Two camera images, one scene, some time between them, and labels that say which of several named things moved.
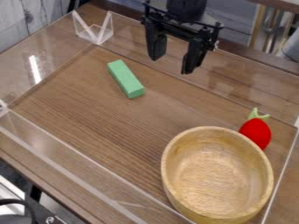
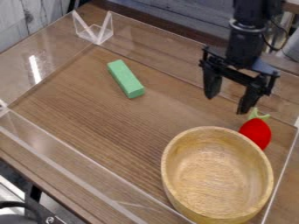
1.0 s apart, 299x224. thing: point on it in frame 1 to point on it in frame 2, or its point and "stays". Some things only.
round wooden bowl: (218, 175) stays
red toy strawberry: (256, 129) stays
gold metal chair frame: (271, 29) stays
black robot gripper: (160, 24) to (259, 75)
